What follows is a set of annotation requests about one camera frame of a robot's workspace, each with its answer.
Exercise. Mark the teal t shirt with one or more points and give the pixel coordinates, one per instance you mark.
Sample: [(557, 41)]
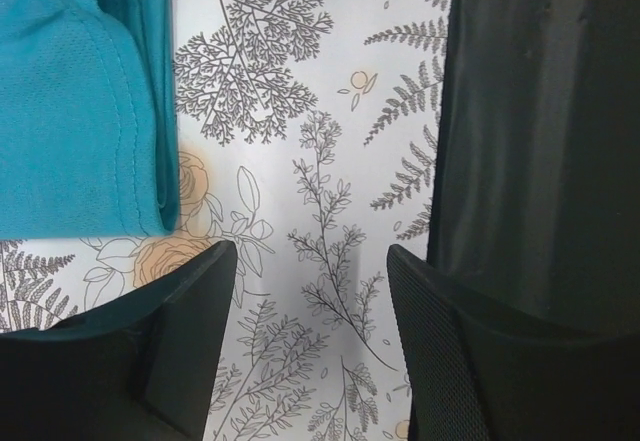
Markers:
[(89, 142)]

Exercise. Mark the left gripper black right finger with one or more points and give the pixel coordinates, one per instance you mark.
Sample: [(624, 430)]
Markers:
[(482, 370)]

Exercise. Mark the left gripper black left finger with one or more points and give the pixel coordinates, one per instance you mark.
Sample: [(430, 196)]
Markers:
[(140, 367)]

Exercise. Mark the floral table mat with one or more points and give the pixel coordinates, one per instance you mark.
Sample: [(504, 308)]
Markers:
[(307, 134)]

